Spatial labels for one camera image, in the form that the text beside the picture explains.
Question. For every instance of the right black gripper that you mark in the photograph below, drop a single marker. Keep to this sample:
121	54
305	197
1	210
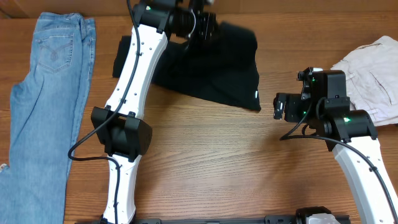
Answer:
291	102

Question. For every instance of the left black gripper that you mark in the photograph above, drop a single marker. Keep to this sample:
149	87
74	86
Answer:
203	32

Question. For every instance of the black t-shirt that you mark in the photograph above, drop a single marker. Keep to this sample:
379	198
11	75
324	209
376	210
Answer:
223	70

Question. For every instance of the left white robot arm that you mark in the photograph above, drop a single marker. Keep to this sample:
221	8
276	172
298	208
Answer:
120	125

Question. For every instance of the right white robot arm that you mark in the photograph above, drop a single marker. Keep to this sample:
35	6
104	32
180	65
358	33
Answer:
322	110

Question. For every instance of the beige cargo shorts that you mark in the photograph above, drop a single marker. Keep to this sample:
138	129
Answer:
371	79

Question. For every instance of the blue denim jeans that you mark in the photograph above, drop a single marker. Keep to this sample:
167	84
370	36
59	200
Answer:
46	113

